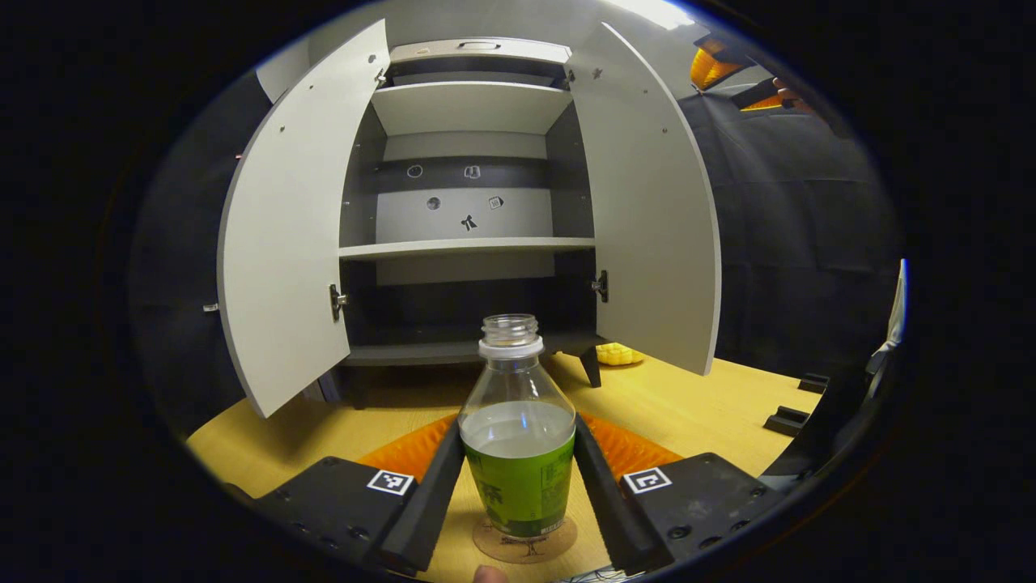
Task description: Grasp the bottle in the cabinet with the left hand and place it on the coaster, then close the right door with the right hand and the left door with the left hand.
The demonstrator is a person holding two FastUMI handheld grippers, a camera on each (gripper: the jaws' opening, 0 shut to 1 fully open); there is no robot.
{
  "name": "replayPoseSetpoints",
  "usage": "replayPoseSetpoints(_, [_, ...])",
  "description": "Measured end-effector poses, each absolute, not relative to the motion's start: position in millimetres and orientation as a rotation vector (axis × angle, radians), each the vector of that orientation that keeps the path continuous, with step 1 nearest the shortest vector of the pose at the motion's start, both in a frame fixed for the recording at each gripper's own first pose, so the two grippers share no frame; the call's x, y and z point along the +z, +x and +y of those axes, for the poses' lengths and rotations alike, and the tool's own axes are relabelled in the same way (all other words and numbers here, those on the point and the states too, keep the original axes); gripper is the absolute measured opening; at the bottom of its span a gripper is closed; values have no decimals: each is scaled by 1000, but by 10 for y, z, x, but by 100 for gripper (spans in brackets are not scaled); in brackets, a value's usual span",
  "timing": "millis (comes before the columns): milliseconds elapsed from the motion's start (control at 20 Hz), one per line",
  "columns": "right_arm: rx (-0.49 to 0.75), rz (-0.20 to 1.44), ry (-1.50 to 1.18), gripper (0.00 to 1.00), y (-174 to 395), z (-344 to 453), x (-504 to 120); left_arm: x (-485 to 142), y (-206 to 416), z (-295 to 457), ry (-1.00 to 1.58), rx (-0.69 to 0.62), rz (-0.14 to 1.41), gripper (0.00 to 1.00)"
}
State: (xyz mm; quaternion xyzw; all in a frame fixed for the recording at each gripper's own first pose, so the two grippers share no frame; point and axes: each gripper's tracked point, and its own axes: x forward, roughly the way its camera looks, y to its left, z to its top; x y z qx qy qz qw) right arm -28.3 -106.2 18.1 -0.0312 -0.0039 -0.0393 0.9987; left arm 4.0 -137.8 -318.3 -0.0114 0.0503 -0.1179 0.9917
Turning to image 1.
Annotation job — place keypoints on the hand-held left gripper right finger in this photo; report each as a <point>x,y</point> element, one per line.
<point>607,502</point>

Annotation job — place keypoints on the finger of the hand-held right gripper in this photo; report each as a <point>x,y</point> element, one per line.
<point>712,69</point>
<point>753,91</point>

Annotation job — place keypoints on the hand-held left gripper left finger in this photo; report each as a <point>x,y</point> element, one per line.
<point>429,502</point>

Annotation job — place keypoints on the round brown coaster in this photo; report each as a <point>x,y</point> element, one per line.
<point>494,551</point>

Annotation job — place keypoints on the green label plastic bottle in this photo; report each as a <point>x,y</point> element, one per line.
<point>518,453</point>

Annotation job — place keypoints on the white cabinet door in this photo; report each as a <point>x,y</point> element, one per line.
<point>291,243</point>
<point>655,227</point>

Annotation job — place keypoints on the grey white cabinet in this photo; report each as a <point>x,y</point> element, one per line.
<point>566,162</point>

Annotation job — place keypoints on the white cabinet shelf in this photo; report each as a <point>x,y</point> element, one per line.
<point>469,109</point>
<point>453,247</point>

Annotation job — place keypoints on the white cabinet drawer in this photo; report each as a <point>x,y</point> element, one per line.
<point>437,53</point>

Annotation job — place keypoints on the yellow corn toy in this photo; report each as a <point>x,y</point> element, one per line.
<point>619,354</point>

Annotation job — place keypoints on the black backdrop cloth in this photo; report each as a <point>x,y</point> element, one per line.
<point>793,243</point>
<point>178,283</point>

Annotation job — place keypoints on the small black block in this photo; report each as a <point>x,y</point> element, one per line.
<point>785,421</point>
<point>813,382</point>

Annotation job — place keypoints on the white fabric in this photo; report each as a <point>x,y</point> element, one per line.
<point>897,316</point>

